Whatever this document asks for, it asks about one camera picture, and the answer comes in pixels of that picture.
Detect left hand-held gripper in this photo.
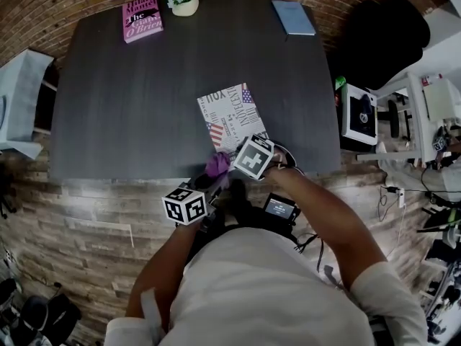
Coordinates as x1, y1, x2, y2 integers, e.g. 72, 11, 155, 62
161, 174, 223, 233

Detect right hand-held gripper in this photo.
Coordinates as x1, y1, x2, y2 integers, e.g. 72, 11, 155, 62
233, 133, 275, 182

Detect purple cloth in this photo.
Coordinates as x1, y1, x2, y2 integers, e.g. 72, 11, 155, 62
203, 151, 232, 190

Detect white printed flag book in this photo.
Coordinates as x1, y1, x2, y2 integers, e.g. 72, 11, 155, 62
197, 82, 270, 158

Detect person's right forearm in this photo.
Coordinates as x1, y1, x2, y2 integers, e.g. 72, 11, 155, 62
264, 166, 388, 291

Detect person's left forearm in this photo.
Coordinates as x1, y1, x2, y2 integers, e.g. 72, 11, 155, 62
124, 221, 202, 334

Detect pink book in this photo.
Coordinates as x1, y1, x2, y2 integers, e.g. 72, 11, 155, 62
121, 0, 165, 45

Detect person's black trousers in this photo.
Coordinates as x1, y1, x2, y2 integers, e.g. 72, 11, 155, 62
187, 178, 300, 262

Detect black device with screen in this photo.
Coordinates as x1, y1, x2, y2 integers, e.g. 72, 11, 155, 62
263, 192, 302, 225

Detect white box with black print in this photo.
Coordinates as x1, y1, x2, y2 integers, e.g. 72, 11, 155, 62
340, 83, 379, 146

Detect person's white shirt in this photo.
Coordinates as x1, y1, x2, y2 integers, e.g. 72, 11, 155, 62
104, 227, 429, 346

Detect blue notebook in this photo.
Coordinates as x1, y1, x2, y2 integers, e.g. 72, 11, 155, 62
272, 0, 317, 37

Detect white desk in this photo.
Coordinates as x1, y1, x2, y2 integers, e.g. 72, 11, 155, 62
356, 72, 461, 164

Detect black office chair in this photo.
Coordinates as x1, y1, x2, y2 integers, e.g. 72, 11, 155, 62
329, 0, 432, 92

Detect white open box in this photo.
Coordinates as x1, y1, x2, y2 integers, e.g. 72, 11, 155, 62
421, 77, 461, 123

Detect black equipment stand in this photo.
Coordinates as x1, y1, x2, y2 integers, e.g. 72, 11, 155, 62
0, 171, 17, 219

